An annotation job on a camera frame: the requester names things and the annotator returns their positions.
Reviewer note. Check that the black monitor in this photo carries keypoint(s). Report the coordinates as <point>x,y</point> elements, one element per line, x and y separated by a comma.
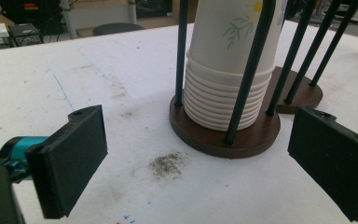
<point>154,7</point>

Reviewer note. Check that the stack of white paper cups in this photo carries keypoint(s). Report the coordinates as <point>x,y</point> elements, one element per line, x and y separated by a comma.
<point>220,71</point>

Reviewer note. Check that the black round stool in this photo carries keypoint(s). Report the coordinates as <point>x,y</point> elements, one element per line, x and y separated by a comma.
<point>116,28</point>

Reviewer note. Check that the grey metal pole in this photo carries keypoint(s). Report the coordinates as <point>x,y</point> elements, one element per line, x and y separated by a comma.
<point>132,12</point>

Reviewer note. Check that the white metal pole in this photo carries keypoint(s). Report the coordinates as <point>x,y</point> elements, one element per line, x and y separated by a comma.
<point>68,18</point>

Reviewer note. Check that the empty cup holder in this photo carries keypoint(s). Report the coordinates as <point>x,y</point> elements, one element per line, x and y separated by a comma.
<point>304,96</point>

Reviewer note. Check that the cup holder with cups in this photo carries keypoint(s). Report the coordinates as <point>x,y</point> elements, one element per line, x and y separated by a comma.
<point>251,140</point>

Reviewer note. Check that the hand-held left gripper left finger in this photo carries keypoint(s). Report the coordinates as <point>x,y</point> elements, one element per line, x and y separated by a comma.
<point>68,161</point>

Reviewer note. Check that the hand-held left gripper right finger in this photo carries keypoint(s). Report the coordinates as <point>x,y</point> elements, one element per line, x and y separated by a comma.
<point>332,158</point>

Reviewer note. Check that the black electronic device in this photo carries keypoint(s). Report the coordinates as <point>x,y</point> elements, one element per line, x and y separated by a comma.
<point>23,34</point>

